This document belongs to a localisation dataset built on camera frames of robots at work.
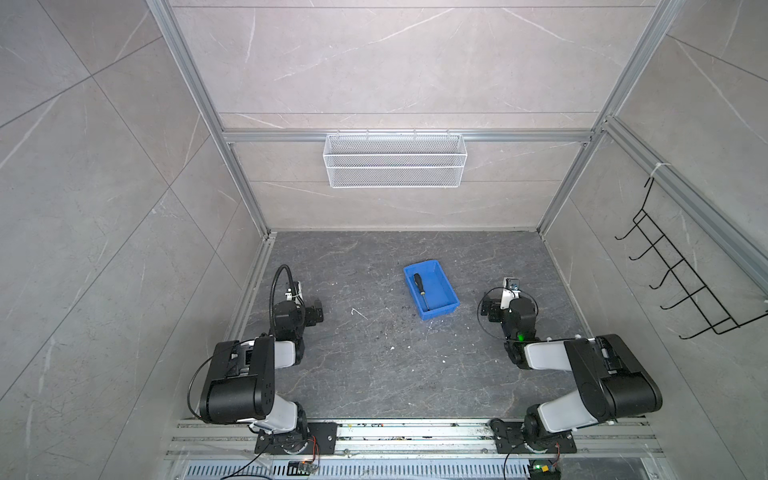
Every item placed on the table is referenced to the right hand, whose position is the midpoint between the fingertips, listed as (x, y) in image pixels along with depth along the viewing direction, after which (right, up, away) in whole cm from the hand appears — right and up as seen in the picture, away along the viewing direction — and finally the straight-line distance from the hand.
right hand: (500, 290), depth 94 cm
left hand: (-64, -1, 0) cm, 64 cm away
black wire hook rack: (+30, -2, -36) cm, 47 cm away
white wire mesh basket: (-34, +44, +7) cm, 56 cm away
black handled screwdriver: (-24, -1, +7) cm, 25 cm away
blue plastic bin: (-18, -2, +8) cm, 20 cm away
